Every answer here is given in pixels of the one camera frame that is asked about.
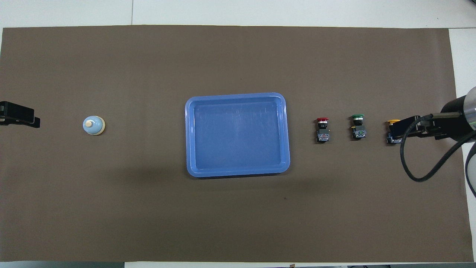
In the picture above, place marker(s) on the red push button switch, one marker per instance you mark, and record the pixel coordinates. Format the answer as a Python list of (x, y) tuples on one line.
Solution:
[(322, 130)]

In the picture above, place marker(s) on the yellow push button switch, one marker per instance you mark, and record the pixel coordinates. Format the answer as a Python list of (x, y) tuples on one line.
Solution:
[(392, 121)]

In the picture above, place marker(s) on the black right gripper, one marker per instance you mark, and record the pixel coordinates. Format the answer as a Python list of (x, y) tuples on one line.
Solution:
[(455, 123)]

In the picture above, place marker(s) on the brown table mat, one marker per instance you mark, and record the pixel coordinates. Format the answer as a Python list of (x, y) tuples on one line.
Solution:
[(148, 208)]

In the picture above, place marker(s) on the light blue service bell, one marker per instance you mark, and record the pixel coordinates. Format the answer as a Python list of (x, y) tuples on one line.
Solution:
[(93, 126)]

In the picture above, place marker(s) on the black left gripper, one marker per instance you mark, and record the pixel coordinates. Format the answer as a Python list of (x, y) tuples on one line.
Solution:
[(2, 111)]

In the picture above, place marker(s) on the blue plastic tray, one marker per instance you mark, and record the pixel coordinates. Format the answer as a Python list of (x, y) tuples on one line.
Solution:
[(238, 136)]

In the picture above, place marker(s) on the green push button switch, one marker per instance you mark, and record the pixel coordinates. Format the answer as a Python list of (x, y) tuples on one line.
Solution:
[(358, 128)]

